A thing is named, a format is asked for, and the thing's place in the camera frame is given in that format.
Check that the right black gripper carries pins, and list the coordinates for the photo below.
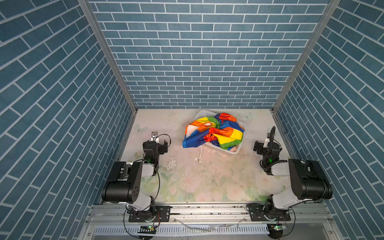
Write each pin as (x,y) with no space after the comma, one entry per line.
(258,147)

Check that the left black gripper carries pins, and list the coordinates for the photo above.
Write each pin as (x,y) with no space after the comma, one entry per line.
(162,147)

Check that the rainbow striped shorts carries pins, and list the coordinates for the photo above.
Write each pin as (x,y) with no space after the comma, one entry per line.
(222,131)

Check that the white plastic laundry basket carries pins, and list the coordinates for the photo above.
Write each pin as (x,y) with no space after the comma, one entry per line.
(205,113)

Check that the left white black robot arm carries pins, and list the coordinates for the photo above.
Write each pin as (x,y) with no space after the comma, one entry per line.
(123,184)

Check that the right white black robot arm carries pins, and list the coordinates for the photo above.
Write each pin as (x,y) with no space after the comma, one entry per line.
(308,180)

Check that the left green circuit board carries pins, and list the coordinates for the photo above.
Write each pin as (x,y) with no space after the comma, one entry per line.
(147,230)

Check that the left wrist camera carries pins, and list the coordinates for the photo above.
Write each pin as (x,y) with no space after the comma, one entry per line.
(154,137)

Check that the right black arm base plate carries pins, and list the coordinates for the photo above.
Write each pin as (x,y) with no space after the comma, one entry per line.
(260,213)

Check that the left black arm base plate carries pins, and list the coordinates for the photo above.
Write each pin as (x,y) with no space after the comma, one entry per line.
(154,214)

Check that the aluminium mounting rail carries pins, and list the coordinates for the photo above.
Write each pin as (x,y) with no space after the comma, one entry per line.
(213,221)

